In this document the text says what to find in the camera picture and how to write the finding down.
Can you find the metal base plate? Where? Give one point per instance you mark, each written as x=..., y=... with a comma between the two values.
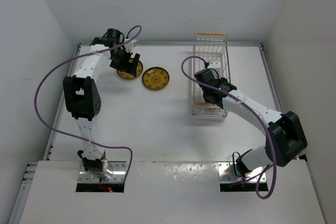
x=227, y=175
x=114, y=174

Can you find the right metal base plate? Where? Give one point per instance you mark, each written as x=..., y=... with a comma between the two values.
x=227, y=175

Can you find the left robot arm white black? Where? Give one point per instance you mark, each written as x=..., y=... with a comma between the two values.
x=83, y=100

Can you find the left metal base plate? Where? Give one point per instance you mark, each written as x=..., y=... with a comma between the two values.
x=114, y=174

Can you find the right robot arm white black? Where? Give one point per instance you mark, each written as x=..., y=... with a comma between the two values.
x=284, y=134

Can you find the wire dish rack wooden handles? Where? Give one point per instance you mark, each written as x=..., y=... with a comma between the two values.
x=205, y=42

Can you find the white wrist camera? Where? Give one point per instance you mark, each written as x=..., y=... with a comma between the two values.
x=216, y=65
x=130, y=44

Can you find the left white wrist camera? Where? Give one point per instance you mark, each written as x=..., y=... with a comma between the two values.
x=130, y=44

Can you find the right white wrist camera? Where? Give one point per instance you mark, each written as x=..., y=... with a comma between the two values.
x=216, y=65

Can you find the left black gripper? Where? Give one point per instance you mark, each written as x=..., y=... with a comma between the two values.
x=128, y=67

